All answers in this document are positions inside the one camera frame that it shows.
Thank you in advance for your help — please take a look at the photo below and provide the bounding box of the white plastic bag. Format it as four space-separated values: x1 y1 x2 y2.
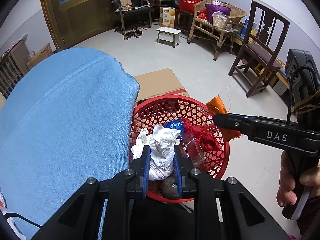
131 125 181 181

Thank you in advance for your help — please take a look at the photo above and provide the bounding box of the clear plastic tray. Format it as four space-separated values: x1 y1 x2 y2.
180 134 206 167

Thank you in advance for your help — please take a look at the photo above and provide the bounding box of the blue plastic bag bundle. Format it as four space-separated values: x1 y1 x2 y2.
163 119 184 134

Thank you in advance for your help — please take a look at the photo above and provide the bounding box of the dark red plastic bag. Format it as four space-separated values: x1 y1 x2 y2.
182 118 219 152

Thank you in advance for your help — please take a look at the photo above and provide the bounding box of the orange wrapper bundle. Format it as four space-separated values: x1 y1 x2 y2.
206 96 242 142

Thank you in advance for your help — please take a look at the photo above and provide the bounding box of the black plastic bag bundle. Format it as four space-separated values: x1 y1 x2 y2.
159 174 180 200

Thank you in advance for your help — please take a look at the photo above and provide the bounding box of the person right hand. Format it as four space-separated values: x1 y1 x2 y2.
276 151 320 207

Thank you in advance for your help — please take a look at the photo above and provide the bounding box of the red plastic mesh basket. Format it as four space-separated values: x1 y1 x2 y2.
129 94 231 204

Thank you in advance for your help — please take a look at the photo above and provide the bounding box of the flat cardboard sheet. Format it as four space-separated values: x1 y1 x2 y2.
135 68 190 104

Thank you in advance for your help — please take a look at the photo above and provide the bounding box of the blue round table cloth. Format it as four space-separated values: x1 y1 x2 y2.
1 48 139 239

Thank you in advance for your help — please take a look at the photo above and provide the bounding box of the dark wooden chair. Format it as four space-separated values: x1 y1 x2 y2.
228 1 290 98

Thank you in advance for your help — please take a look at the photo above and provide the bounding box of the small white stool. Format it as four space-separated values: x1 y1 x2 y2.
156 27 182 48

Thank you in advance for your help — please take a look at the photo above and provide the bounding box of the pair of slippers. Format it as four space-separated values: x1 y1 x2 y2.
123 30 143 40

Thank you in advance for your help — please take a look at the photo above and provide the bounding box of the yellow printed carton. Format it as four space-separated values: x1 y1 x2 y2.
159 7 175 28

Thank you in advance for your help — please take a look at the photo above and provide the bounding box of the brown cardboard box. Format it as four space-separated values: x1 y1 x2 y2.
27 43 53 70

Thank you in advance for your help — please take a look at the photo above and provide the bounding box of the rattan chair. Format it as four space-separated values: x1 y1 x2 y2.
187 0 247 60

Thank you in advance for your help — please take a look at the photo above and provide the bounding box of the black metal armchair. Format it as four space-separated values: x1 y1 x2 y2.
111 0 152 34

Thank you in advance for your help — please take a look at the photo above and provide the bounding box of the purple bag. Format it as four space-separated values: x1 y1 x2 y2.
205 3 231 23

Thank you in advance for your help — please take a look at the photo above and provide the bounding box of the wooden double door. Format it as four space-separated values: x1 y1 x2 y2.
38 0 155 52

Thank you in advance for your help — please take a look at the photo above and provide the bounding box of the wooden radiator cover cabinet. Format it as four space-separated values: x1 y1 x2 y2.
0 40 29 99

